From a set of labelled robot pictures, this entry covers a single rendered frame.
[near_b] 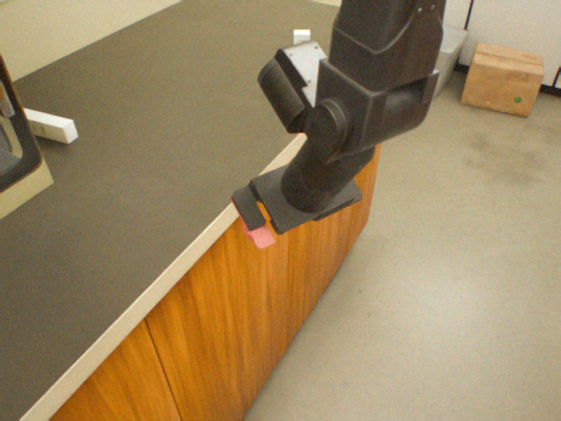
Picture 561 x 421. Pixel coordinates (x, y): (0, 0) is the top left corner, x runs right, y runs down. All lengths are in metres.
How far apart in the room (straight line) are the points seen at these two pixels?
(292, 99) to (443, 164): 2.14
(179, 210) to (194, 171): 0.10
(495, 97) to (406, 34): 2.77
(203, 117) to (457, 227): 1.47
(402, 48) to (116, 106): 0.82
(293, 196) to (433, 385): 1.29
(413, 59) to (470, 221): 1.93
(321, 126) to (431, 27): 0.10
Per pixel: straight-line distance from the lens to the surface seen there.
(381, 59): 0.31
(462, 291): 1.94
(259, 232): 0.49
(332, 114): 0.33
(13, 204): 0.85
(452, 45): 3.04
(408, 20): 0.31
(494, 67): 2.99
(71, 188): 0.86
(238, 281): 0.98
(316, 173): 0.41
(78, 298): 0.68
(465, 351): 1.79
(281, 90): 0.42
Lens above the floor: 1.44
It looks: 43 degrees down
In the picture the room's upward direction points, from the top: straight up
